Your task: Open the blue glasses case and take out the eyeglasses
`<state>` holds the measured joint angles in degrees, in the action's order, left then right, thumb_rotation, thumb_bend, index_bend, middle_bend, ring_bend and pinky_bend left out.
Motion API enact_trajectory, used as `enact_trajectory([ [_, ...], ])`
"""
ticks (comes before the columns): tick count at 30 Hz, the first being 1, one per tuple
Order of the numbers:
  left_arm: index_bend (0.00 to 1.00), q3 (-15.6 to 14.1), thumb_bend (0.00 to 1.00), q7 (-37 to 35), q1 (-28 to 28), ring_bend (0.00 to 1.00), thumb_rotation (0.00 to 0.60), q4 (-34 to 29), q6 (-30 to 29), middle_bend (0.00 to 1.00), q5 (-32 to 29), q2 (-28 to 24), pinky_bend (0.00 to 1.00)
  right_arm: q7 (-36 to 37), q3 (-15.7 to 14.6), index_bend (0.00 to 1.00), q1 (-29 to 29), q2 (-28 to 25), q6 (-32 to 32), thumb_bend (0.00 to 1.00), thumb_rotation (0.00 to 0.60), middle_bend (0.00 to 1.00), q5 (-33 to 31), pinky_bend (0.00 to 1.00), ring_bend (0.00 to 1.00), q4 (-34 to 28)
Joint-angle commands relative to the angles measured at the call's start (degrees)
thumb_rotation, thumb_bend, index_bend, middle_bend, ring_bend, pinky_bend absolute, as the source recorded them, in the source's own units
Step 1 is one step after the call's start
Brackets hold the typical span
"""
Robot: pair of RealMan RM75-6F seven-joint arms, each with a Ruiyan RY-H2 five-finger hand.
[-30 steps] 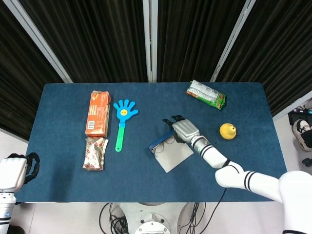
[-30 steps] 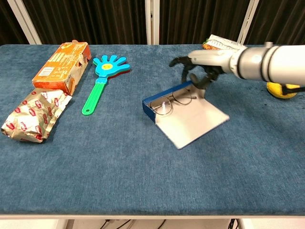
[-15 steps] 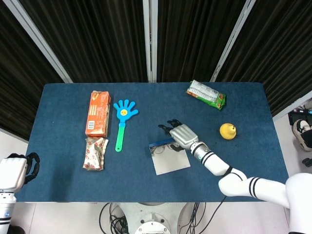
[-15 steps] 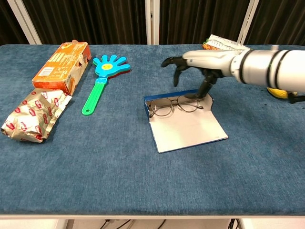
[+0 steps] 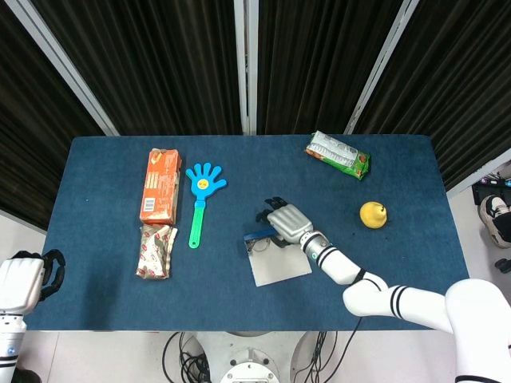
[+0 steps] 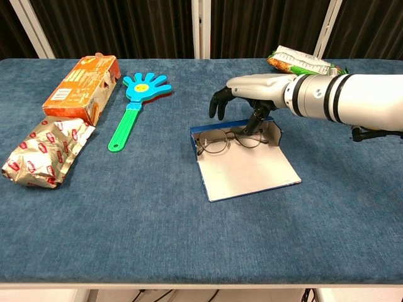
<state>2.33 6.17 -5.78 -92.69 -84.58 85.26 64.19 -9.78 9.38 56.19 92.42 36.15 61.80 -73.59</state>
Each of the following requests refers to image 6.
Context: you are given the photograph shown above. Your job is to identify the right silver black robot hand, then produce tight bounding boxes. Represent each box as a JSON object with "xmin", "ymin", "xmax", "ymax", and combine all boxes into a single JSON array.
[{"xmin": 209, "ymin": 74, "xmax": 297, "ymax": 135}]

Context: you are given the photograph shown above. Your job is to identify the thin metal eyeglasses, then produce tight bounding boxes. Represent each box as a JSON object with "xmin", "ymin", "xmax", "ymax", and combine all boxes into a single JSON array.
[{"xmin": 196, "ymin": 128, "xmax": 270, "ymax": 155}]

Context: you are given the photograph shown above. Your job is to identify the blue printed cardboard box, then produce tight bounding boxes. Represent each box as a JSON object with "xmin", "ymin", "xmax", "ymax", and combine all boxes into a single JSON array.
[{"xmin": 190, "ymin": 116, "xmax": 302, "ymax": 203}]

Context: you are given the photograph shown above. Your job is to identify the blue green hand clapper toy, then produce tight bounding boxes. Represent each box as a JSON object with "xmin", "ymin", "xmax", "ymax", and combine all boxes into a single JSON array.
[{"xmin": 108, "ymin": 72, "xmax": 173, "ymax": 154}]

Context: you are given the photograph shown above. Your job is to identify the green white snack packet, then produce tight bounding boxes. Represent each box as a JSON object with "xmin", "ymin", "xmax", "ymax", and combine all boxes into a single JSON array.
[{"xmin": 266, "ymin": 45, "xmax": 349, "ymax": 76}]

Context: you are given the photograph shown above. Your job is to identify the black pleated curtain panel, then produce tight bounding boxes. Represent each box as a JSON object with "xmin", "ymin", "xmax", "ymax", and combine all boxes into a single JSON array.
[
  {"xmin": 324, "ymin": 0, "xmax": 403, "ymax": 60},
  {"xmin": 210, "ymin": 0, "xmax": 331, "ymax": 60},
  {"xmin": 30, "ymin": 0, "xmax": 193, "ymax": 60},
  {"xmin": 0, "ymin": 0, "xmax": 40, "ymax": 60}
]

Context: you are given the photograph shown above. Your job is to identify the blue fabric table cover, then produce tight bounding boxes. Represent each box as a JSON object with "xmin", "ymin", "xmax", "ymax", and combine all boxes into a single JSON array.
[{"xmin": 0, "ymin": 58, "xmax": 403, "ymax": 286}]

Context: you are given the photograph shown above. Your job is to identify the orange cardboard carton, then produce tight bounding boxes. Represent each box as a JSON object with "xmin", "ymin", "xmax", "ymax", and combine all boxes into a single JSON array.
[{"xmin": 42, "ymin": 52, "xmax": 122, "ymax": 126}]

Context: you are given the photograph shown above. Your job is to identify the gold red crumpled snack bag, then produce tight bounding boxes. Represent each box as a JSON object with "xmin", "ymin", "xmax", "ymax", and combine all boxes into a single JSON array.
[{"xmin": 1, "ymin": 115, "xmax": 96, "ymax": 189}]

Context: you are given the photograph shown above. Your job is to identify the white frame post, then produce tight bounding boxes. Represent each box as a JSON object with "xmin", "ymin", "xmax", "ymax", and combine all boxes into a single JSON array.
[
  {"xmin": 314, "ymin": 0, "xmax": 343, "ymax": 60},
  {"xmin": 8, "ymin": 0, "xmax": 56, "ymax": 60},
  {"xmin": 191, "ymin": 0, "xmax": 212, "ymax": 60}
]

